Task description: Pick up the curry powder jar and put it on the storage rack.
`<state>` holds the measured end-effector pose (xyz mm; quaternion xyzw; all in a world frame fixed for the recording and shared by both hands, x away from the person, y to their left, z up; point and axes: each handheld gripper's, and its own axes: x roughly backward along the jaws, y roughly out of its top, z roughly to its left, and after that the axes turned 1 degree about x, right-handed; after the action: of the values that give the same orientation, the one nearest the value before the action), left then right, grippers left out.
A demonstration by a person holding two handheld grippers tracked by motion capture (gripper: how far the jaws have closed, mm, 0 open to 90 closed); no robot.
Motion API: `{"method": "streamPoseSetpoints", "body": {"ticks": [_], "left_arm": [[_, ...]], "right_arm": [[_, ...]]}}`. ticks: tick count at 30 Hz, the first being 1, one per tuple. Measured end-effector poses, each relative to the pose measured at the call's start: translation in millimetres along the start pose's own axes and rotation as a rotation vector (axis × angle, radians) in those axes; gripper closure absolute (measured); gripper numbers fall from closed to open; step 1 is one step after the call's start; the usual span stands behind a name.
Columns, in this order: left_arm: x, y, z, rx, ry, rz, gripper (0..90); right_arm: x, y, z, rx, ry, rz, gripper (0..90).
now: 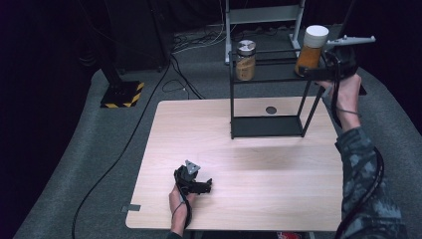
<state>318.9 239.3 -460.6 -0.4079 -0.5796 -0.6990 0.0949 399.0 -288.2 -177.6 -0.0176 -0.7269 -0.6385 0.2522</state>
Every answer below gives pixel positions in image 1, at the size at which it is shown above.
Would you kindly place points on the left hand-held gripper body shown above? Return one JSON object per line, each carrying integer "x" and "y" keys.
{"x": 185, "y": 176}

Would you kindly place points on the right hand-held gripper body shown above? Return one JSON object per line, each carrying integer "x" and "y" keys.
{"x": 346, "y": 61}

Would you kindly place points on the white lid orange jar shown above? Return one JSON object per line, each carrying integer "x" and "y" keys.
{"x": 310, "y": 53}

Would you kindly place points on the silver lid spice jar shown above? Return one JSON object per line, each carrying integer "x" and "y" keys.
{"x": 246, "y": 63}

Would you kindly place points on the black metal shelf rack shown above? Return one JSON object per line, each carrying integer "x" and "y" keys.
{"x": 265, "y": 126}

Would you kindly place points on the person's left hand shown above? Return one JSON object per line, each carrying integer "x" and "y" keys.
{"x": 177, "y": 209}

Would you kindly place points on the person's right hand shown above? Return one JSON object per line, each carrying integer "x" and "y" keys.
{"x": 348, "y": 96}

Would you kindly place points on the round table grommet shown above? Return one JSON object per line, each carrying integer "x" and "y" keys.
{"x": 271, "y": 110}

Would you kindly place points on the grey tape strip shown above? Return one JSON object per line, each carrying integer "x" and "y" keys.
{"x": 131, "y": 208}

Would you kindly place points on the grey metal stand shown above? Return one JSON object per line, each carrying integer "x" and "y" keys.
{"x": 262, "y": 15}

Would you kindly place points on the red printed item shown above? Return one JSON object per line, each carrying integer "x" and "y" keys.
{"x": 288, "y": 236}

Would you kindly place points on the black cabinet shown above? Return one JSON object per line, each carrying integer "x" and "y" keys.
{"x": 139, "y": 36}

